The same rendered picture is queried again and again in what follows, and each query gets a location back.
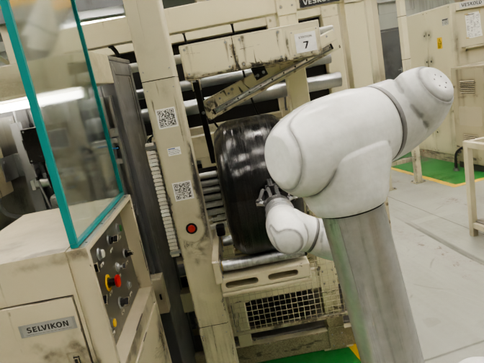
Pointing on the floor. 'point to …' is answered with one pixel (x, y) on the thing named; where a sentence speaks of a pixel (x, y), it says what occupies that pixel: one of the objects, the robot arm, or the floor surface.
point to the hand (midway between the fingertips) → (270, 186)
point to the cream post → (198, 263)
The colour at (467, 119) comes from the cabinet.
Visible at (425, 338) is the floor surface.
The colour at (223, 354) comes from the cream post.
